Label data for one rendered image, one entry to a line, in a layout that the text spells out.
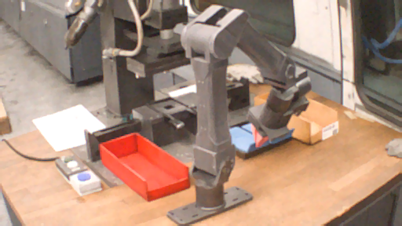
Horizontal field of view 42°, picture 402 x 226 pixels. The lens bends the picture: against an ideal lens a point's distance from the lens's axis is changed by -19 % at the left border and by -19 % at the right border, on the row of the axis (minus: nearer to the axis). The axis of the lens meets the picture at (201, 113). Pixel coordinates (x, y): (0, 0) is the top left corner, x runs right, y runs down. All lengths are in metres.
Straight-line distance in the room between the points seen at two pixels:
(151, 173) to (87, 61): 3.37
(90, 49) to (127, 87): 2.98
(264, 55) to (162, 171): 0.41
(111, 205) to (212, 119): 0.34
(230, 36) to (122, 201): 0.48
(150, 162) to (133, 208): 0.23
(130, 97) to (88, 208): 0.59
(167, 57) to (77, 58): 3.24
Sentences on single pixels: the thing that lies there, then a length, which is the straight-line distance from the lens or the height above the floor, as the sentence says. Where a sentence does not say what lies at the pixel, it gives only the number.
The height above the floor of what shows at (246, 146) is 0.92.
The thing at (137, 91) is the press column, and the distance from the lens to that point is 1.91.
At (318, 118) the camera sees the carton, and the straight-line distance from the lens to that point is 1.77.
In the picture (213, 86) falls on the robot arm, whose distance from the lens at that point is 1.24.
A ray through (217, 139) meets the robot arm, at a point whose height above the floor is 1.08.
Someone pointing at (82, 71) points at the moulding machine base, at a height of 0.16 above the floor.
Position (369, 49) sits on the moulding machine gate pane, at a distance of 1.84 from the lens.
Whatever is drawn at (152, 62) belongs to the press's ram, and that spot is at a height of 1.14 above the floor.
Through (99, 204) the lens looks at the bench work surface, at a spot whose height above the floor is 0.90.
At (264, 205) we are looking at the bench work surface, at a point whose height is 0.90.
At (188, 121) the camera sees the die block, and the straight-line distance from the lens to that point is 1.75.
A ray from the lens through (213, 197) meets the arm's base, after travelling 1.34.
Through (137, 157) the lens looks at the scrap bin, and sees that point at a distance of 1.63.
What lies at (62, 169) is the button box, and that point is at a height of 0.93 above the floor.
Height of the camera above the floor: 1.63
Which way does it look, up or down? 23 degrees down
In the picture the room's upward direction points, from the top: 4 degrees counter-clockwise
